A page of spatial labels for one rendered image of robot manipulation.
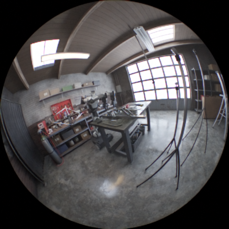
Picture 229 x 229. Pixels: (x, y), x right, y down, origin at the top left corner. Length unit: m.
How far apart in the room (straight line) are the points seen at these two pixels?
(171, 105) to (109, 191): 4.02
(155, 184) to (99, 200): 0.88
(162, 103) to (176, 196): 3.74
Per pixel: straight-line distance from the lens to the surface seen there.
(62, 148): 2.47
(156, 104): 4.02
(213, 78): 4.42
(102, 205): 1.37
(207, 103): 3.57
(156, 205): 1.30
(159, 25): 2.55
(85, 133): 2.53
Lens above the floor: 1.27
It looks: 16 degrees down
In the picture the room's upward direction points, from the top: 15 degrees counter-clockwise
